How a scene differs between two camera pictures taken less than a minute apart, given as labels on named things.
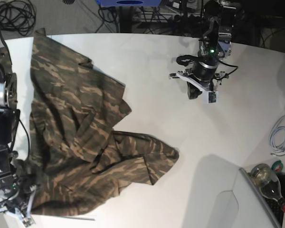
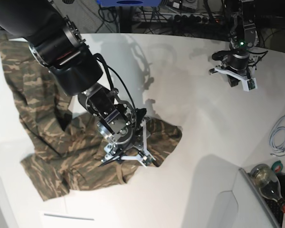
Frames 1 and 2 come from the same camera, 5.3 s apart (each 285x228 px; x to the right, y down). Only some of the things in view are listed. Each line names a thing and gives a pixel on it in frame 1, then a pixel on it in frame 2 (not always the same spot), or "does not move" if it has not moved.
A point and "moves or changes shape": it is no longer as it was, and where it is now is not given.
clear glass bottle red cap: (264, 176) does not move
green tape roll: (277, 166) does not move
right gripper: (203, 72) → (238, 63)
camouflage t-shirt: (76, 160) moves or changes shape
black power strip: (186, 19) does not move
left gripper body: (26, 184) → (120, 130)
